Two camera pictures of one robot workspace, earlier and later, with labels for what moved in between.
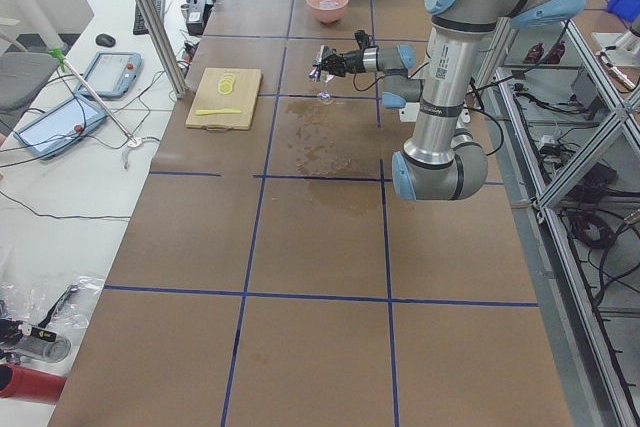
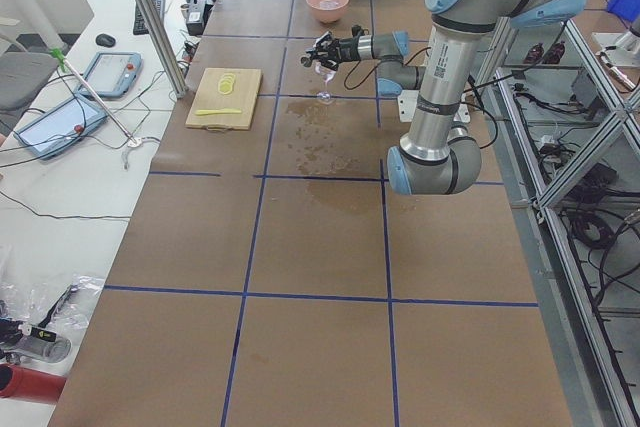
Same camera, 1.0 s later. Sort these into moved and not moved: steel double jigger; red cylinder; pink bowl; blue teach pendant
Moved: steel double jigger
Not moved: blue teach pendant; red cylinder; pink bowl
